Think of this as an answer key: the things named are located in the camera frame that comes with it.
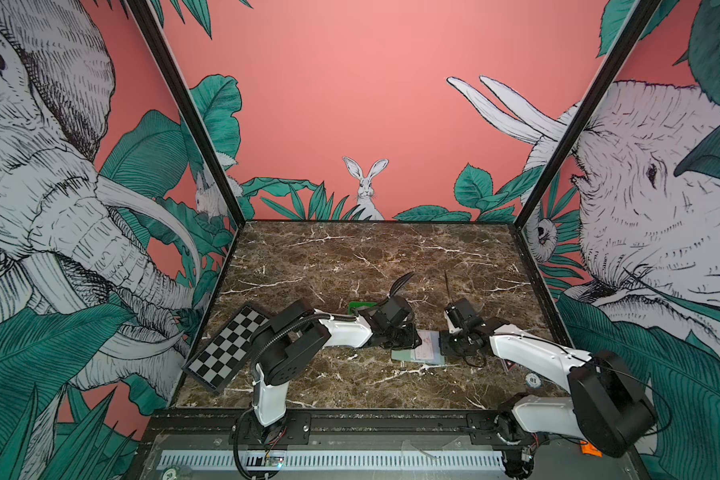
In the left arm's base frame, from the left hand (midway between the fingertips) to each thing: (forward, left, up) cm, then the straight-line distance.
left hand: (425, 340), depth 86 cm
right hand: (0, -5, -2) cm, 5 cm away
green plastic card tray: (+15, +20, -4) cm, 25 cm away
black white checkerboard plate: (-2, +58, 0) cm, 58 cm away
